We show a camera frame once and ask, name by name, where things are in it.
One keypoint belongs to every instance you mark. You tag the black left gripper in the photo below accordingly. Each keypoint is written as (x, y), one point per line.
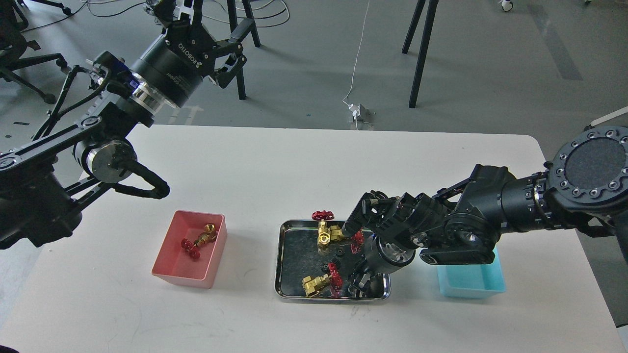
(172, 63)

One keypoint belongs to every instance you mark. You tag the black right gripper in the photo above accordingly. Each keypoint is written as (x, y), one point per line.
(379, 258)

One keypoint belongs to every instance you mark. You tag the brass valve red handle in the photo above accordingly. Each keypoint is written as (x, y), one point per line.
(328, 234)
(209, 235)
(332, 279)

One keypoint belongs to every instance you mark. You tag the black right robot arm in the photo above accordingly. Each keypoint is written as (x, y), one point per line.
(584, 187)

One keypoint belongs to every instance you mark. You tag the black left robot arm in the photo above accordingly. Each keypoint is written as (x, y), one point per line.
(82, 150)

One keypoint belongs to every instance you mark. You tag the blue plastic box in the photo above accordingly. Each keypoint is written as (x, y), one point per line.
(472, 281)

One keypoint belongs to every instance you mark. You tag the pink plastic box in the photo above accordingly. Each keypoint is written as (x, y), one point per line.
(174, 265)

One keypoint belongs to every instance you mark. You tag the black tripod left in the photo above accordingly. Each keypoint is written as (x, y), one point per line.
(247, 26)

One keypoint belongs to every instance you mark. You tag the black tripod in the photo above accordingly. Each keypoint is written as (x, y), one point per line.
(425, 41)
(247, 26)

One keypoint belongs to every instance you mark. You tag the steel metal tray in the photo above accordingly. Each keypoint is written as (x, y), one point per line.
(298, 258)

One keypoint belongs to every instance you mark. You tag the white power adapter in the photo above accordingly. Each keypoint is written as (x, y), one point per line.
(362, 117)

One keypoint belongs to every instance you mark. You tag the black office chair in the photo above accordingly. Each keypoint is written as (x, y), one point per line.
(13, 45)

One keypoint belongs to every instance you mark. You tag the black tripod right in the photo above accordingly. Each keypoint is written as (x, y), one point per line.
(425, 41)

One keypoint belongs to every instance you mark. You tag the brass valve red handle bottom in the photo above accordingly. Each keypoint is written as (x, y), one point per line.
(332, 279)

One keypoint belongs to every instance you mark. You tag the brass valve red handle top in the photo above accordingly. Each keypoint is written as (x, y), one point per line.
(328, 234)

